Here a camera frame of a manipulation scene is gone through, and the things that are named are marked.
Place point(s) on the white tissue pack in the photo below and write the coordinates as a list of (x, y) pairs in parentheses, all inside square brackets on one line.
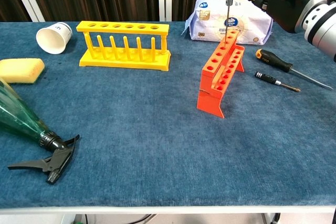
[(210, 24)]

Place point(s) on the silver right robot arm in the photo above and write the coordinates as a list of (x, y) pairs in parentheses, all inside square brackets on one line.
[(323, 30)]

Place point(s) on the yellow sponge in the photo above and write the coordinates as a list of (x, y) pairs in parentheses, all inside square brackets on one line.
[(21, 69)]

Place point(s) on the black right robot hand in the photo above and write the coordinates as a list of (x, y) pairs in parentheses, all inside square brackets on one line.
[(283, 1)]

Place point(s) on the blue table cloth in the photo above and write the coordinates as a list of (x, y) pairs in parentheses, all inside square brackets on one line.
[(144, 129)]

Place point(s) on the small black precision screwdriver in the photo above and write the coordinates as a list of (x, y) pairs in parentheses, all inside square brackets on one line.
[(266, 77)]

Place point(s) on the white paper cup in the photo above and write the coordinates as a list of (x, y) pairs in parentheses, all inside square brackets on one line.
[(51, 40)]

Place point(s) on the yellow test tube rack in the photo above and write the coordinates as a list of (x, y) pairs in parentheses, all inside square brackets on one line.
[(123, 62)]

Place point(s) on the green spray bottle black trigger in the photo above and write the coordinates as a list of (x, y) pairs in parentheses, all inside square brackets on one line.
[(15, 119)]

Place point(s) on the orange test tube rack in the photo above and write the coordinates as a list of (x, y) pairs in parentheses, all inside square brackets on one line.
[(207, 103)]

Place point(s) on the grey metal table leg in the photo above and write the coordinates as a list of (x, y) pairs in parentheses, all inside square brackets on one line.
[(270, 219)]

